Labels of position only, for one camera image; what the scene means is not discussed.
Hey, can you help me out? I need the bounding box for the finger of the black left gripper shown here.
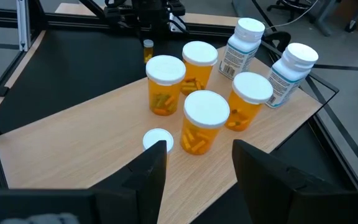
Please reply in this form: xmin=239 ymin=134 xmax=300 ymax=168
xmin=152 ymin=7 xmax=169 ymax=40
xmin=136 ymin=7 xmax=154 ymax=40

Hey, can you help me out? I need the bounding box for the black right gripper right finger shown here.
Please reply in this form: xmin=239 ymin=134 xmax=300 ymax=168
xmin=232 ymin=139 xmax=358 ymax=224

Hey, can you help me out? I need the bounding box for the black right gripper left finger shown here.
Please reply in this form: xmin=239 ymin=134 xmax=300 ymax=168
xmin=0 ymin=140 xmax=167 ymax=224

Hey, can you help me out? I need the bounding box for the small amber pill bottle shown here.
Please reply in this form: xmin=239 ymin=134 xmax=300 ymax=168
xmin=142 ymin=128 xmax=175 ymax=155
xmin=143 ymin=39 xmax=155 ymax=65

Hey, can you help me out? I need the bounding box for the large amber pill bottle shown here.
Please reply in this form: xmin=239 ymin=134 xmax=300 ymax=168
xmin=224 ymin=72 xmax=274 ymax=133
xmin=180 ymin=40 xmax=219 ymax=96
xmin=180 ymin=90 xmax=231 ymax=156
xmin=145 ymin=54 xmax=186 ymax=117

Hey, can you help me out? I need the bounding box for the white labelled medicine bottle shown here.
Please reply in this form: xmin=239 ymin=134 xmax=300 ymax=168
xmin=265 ymin=42 xmax=319 ymax=109
xmin=218 ymin=17 xmax=266 ymax=81

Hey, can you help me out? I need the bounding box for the wooden sorting board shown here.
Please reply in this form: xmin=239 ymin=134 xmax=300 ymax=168
xmin=0 ymin=30 xmax=340 ymax=224

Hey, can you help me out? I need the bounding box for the silver aluminium extrusion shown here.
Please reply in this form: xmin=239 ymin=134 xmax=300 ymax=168
xmin=16 ymin=0 xmax=32 ymax=52

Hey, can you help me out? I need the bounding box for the black office chair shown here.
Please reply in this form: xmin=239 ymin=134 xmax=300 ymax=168
xmin=266 ymin=0 xmax=316 ymax=14

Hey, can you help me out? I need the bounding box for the white cable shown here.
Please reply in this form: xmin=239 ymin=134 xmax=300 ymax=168
xmin=265 ymin=0 xmax=319 ymax=31

